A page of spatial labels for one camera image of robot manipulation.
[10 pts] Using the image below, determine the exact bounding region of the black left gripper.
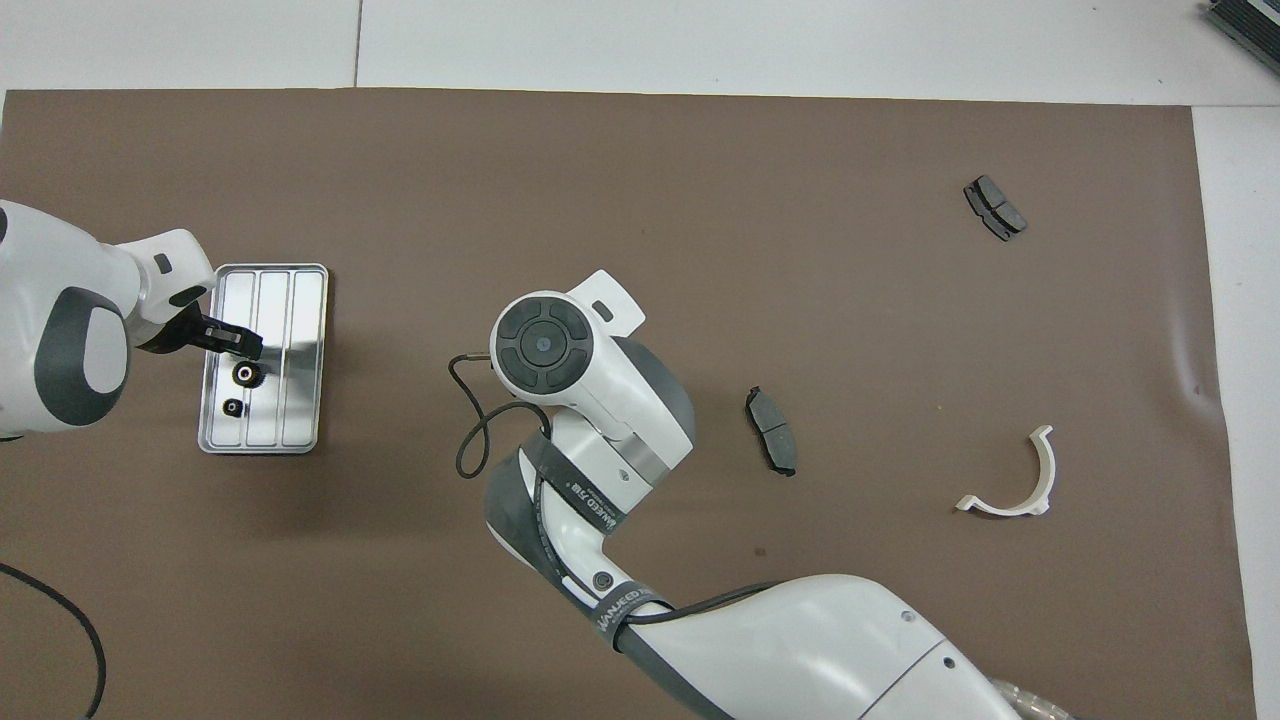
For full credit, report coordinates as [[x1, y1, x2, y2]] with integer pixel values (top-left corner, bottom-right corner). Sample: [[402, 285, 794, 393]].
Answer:
[[140, 308, 263, 361]]

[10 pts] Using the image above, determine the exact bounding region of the silver metal tray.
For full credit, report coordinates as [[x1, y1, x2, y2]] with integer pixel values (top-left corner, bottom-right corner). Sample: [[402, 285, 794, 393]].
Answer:
[[197, 263, 331, 456]]

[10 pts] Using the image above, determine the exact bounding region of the brown table mat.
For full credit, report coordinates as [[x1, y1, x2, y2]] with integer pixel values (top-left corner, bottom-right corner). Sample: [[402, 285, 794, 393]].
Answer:
[[0, 88, 1259, 720]]

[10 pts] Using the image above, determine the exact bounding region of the long grey brake pad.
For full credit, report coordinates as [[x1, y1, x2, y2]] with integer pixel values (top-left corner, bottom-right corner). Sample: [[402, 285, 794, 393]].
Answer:
[[745, 386, 799, 478]]

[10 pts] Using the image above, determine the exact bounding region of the short grey brake pad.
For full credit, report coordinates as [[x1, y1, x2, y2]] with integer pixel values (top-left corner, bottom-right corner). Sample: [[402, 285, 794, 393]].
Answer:
[[963, 175, 1029, 243]]

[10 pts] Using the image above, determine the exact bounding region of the dark keyboard device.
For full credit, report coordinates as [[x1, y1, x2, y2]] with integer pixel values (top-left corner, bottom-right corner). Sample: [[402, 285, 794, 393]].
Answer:
[[1205, 0, 1280, 76]]

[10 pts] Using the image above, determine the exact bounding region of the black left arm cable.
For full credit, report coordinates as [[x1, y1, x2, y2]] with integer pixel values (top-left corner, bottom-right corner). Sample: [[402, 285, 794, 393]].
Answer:
[[0, 562, 108, 720]]

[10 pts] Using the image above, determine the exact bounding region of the white curved plastic bracket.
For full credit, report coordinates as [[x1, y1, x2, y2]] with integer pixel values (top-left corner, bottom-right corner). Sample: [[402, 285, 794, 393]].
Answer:
[[955, 425, 1057, 518]]

